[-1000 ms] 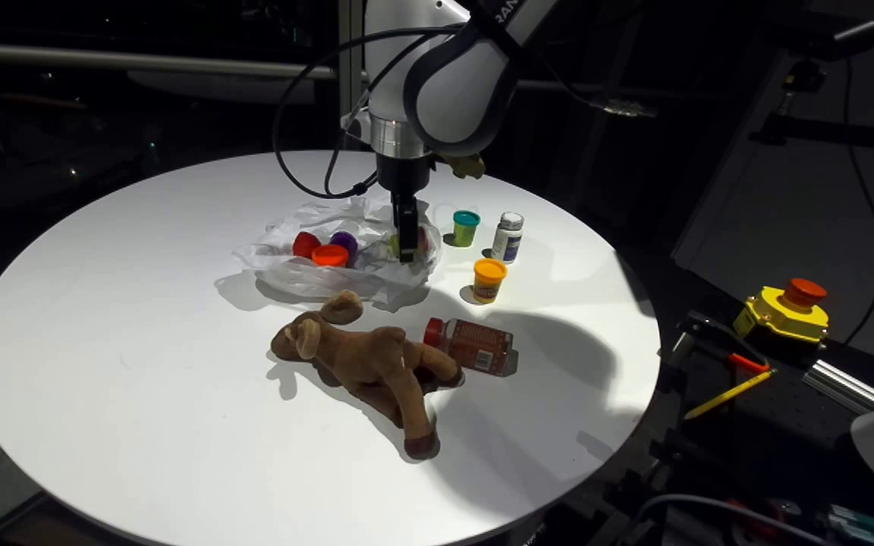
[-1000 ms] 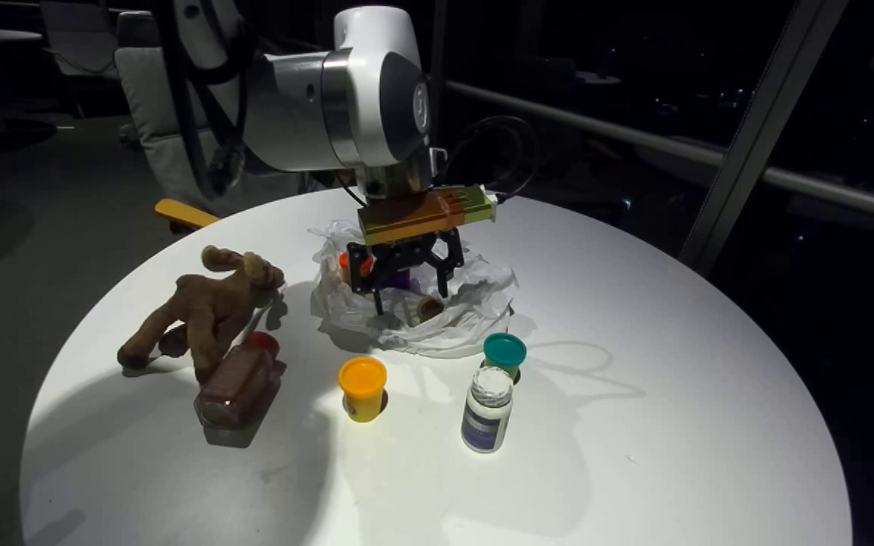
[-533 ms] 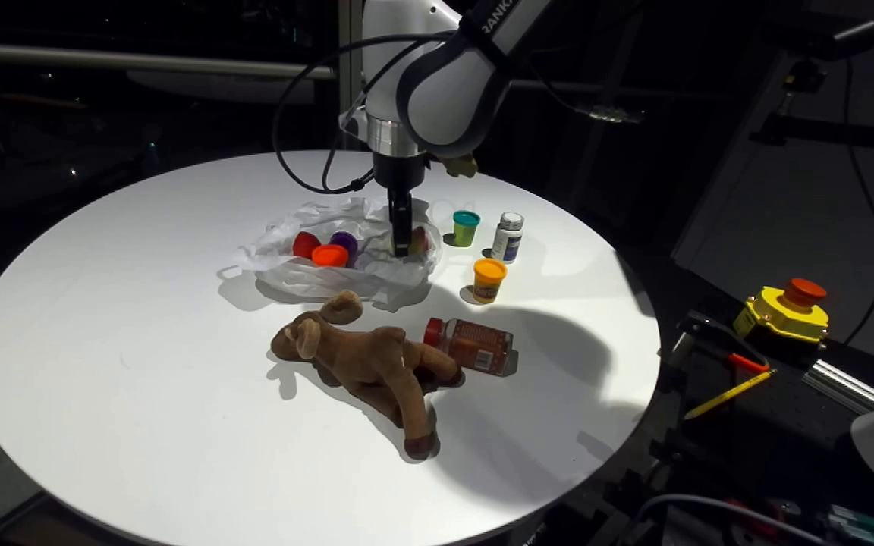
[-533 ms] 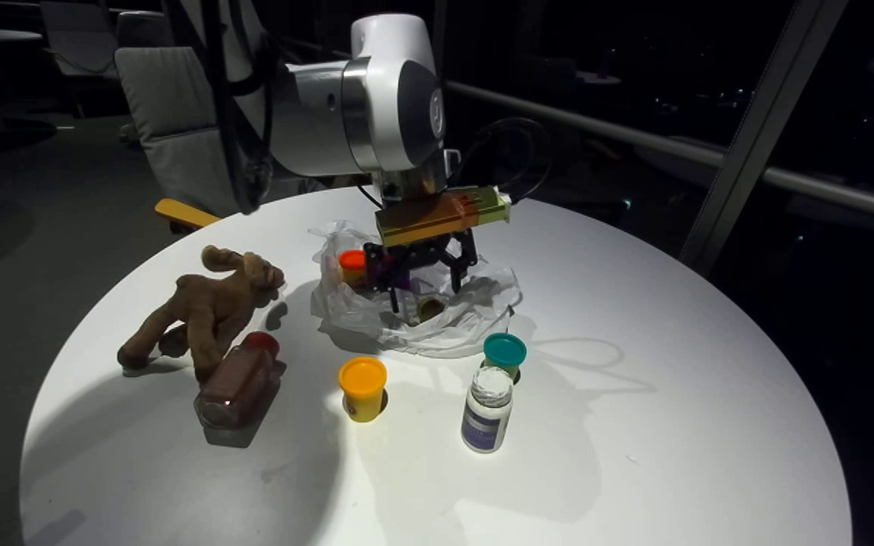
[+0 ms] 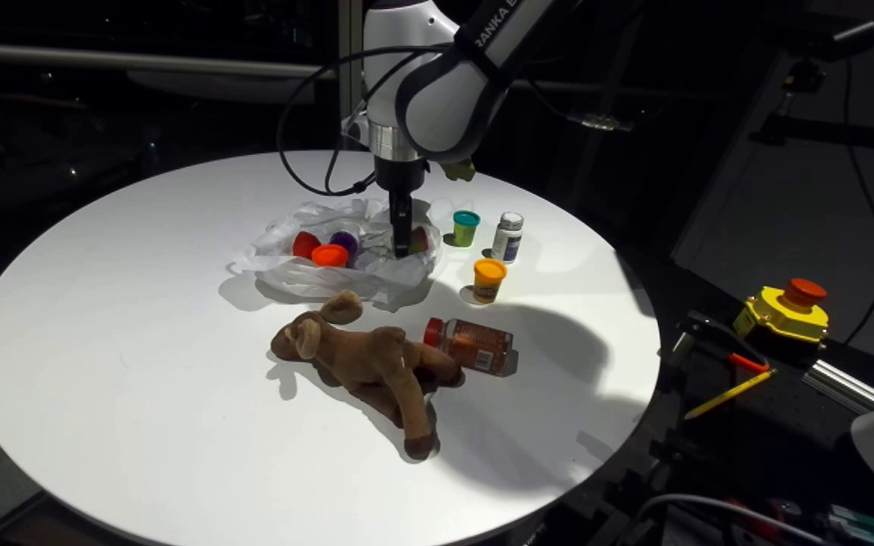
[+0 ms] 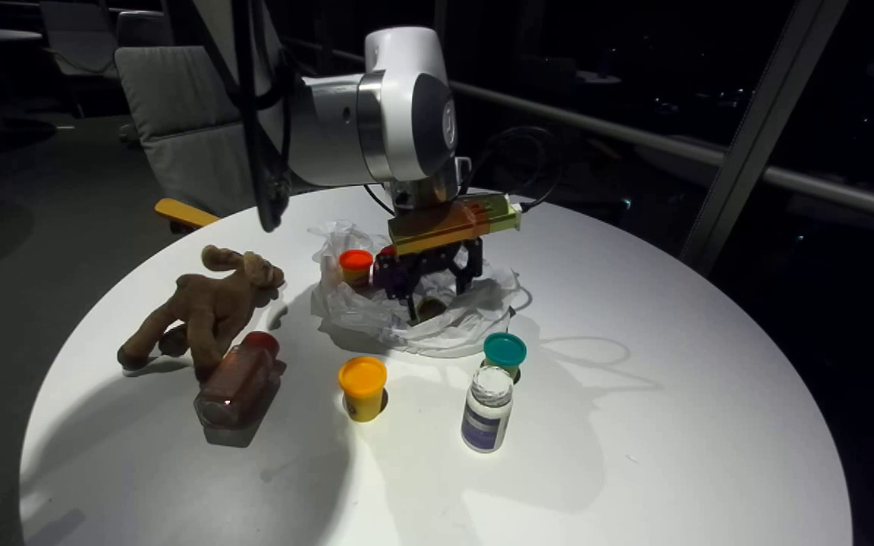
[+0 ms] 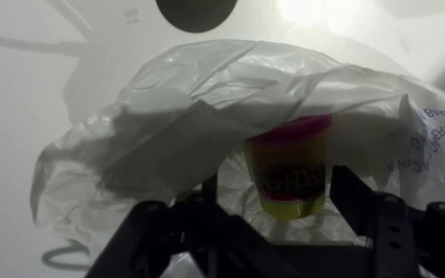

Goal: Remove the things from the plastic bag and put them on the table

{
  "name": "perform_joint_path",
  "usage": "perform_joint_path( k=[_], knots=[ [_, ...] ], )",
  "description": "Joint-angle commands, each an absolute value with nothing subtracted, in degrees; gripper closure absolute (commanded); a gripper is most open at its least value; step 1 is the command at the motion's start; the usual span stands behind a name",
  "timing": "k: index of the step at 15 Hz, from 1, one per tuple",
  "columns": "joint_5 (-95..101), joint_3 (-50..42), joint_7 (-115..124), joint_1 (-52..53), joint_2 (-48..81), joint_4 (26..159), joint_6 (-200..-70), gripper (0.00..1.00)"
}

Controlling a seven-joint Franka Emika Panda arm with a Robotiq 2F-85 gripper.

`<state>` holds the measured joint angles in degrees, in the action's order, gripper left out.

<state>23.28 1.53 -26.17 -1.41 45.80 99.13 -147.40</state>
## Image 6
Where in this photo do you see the yellow lid Play-Doh can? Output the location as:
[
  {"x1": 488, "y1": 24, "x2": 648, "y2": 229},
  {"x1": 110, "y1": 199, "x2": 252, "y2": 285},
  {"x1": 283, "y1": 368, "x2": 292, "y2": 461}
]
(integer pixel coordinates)
[{"x1": 337, "y1": 351, "x2": 392, "y2": 426}]

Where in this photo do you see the grey background chair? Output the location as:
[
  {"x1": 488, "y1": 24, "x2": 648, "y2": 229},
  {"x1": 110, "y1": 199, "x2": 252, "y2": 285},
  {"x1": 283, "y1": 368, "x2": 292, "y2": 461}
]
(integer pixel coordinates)
[{"x1": 39, "y1": 0, "x2": 122, "y2": 81}]

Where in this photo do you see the brown spice bottle red cap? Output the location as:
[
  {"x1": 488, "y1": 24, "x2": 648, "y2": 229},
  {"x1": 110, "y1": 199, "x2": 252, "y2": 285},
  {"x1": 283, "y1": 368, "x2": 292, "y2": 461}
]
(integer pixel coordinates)
[{"x1": 191, "y1": 329, "x2": 288, "y2": 437}]

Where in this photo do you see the brown plush moose toy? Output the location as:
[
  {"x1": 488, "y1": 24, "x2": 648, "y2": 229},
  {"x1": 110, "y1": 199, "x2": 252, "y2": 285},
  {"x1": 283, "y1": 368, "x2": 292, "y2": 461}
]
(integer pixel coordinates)
[{"x1": 116, "y1": 244, "x2": 288, "y2": 385}]

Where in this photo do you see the orange lid Play-Doh can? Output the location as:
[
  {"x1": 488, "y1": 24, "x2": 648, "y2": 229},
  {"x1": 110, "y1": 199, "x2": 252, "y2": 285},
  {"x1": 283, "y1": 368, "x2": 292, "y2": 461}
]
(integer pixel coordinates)
[{"x1": 337, "y1": 246, "x2": 375, "y2": 295}]

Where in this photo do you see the grey slanted window pillar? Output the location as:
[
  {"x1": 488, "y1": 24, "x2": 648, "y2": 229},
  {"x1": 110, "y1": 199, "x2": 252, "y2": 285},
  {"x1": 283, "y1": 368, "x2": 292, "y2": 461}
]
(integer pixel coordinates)
[{"x1": 677, "y1": 0, "x2": 852, "y2": 273}]

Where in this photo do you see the grey metal railing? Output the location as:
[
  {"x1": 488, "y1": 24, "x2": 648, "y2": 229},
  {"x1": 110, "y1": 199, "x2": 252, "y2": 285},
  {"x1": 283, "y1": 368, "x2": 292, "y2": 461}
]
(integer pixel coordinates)
[{"x1": 288, "y1": 37, "x2": 874, "y2": 232}]

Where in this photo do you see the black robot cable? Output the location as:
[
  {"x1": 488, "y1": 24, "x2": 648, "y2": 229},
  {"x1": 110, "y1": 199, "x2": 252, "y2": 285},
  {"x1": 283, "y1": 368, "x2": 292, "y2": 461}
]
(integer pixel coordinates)
[{"x1": 228, "y1": 0, "x2": 294, "y2": 236}]

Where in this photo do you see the white translucent plastic bag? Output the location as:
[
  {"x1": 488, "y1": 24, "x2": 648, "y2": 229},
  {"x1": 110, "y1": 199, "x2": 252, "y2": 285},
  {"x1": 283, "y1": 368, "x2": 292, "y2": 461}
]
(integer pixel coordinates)
[{"x1": 305, "y1": 226, "x2": 537, "y2": 360}]

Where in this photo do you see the grey chair with yellow armrests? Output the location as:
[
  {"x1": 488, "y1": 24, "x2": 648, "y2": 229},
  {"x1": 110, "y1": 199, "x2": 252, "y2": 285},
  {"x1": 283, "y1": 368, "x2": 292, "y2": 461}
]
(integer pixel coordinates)
[{"x1": 111, "y1": 43, "x2": 263, "y2": 235}]

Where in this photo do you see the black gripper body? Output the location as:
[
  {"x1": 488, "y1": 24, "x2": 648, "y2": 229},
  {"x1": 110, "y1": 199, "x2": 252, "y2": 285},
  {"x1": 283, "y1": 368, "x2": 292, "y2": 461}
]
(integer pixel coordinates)
[{"x1": 372, "y1": 236, "x2": 488, "y2": 296}]

